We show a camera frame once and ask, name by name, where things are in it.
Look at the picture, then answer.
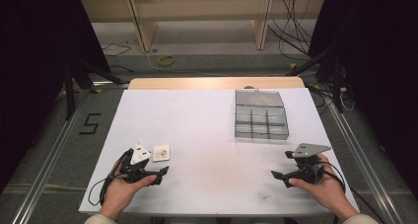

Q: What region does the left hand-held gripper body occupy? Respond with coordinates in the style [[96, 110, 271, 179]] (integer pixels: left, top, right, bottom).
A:
[[119, 142, 156, 185]]

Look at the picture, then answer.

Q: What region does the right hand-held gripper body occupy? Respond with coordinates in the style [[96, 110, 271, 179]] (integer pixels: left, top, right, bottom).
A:
[[284, 142, 332, 186]]

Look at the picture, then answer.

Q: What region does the person's right hand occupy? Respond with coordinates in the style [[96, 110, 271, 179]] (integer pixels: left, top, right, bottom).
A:
[[288, 153, 360, 223]]

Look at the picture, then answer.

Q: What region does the person's left hand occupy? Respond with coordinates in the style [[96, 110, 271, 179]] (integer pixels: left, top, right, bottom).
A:
[[99, 160, 159, 222]]

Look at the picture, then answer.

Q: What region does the small white packet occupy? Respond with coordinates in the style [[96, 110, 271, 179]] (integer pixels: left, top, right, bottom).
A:
[[152, 144, 172, 162]]

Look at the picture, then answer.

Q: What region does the clear plastic compartment box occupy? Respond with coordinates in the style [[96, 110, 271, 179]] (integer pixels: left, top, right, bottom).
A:
[[234, 89, 291, 141]]

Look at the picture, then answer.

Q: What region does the black metal stand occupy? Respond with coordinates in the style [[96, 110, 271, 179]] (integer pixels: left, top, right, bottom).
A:
[[286, 42, 345, 114], [63, 57, 123, 121]]

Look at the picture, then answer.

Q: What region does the yellow tape roll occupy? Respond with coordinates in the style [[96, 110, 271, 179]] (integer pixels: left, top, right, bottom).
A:
[[157, 54, 176, 67]]

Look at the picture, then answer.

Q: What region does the wooden table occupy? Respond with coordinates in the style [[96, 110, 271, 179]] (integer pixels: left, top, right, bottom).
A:
[[127, 76, 307, 91]]

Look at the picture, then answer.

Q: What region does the dark curtain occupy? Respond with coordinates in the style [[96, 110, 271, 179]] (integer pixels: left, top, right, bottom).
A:
[[308, 0, 418, 200], [0, 0, 111, 193]]

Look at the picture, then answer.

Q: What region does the light wooden desk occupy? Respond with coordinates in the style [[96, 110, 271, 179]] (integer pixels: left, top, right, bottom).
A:
[[80, 0, 327, 53]]

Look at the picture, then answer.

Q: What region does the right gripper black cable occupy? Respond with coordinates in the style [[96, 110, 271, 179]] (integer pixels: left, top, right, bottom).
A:
[[319, 161, 386, 224]]

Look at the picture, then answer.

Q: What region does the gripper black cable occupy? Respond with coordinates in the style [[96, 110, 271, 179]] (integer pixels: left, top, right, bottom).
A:
[[319, 161, 386, 224], [87, 150, 131, 207]]

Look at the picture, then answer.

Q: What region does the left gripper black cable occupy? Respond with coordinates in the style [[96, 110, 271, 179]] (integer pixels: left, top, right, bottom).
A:
[[87, 150, 131, 207]]

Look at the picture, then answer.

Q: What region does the aluminium rail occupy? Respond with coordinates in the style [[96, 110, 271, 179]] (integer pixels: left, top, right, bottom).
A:
[[323, 95, 406, 224], [10, 89, 94, 224]]

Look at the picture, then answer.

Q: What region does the white cable with plug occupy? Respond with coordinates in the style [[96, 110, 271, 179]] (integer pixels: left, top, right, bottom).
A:
[[338, 86, 357, 112]]

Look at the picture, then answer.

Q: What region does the thin black floor cable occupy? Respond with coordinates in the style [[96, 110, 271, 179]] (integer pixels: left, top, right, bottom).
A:
[[101, 41, 135, 74]]

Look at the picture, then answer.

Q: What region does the bundle of black cables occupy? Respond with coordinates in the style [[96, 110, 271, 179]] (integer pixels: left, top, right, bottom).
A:
[[267, 0, 314, 58]]

